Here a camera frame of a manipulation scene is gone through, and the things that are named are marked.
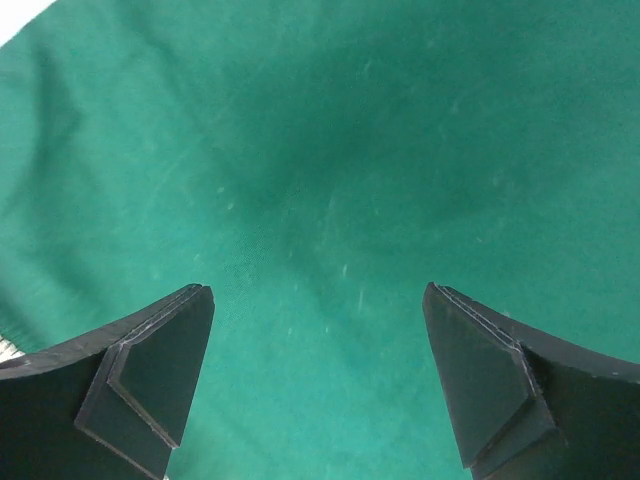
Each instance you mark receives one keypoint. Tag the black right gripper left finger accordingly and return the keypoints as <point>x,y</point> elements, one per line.
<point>112,403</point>

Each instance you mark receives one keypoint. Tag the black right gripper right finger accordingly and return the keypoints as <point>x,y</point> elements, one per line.
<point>525,404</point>

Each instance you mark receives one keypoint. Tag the green surgical cloth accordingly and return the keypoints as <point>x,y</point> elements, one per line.
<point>318,164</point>

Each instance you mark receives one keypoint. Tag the metal mesh instrument tray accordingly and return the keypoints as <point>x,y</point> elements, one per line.
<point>8,350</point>

